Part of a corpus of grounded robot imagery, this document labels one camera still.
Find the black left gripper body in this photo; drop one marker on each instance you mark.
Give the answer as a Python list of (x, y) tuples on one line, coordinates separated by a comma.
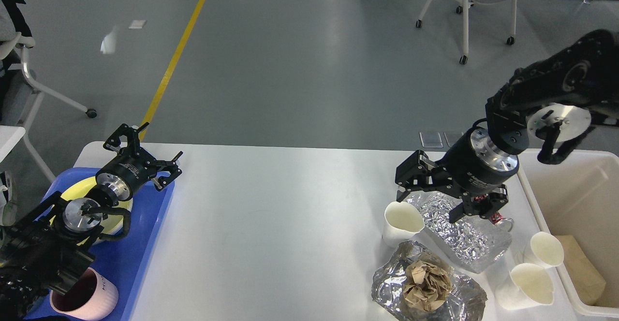
[(125, 175)]

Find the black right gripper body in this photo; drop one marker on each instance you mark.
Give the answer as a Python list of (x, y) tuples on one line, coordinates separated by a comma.
[(476, 164)]

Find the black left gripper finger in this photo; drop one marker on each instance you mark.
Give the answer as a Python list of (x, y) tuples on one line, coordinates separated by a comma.
[(125, 142), (162, 173)]

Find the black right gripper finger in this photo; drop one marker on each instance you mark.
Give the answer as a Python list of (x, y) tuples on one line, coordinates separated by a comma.
[(484, 206), (419, 173)]

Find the white paper cup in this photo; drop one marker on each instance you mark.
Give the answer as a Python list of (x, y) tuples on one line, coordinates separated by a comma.
[(401, 222), (544, 250), (527, 285)]

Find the aluminium foil front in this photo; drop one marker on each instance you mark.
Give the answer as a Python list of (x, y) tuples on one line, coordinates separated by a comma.
[(465, 302)]

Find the brown paper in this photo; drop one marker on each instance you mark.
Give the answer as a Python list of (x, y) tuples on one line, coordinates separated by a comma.
[(426, 287)]

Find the pink ceramic mug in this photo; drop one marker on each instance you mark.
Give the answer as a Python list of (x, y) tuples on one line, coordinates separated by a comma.
[(92, 298)]

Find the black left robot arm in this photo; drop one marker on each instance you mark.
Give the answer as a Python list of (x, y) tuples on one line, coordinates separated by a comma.
[(47, 252)]

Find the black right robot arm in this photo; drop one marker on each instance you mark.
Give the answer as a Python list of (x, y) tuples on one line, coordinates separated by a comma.
[(560, 100)]

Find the crushed red soda can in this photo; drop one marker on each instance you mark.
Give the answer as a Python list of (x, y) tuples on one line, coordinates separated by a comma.
[(502, 222)]

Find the left floor socket plate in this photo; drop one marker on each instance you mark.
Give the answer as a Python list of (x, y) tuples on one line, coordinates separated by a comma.
[(431, 139)]

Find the floor socket plate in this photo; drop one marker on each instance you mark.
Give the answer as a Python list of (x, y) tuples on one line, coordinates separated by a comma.
[(431, 139), (452, 137)]

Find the right floor socket plate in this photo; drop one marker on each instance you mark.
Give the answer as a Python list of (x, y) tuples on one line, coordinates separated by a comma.
[(452, 137)]

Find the blue plastic tray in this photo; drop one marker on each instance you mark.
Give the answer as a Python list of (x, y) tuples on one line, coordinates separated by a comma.
[(124, 262)]

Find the beige plastic bin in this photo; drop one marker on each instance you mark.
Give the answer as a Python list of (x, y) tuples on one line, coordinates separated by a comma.
[(579, 197)]

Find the small white side table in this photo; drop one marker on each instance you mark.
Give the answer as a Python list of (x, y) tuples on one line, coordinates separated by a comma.
[(9, 137)]

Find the brown cardboard in bin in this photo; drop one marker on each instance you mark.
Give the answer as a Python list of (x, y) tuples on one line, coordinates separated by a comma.
[(587, 280)]

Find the white office chair left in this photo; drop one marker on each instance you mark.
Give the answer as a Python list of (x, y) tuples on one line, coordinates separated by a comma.
[(15, 47)]

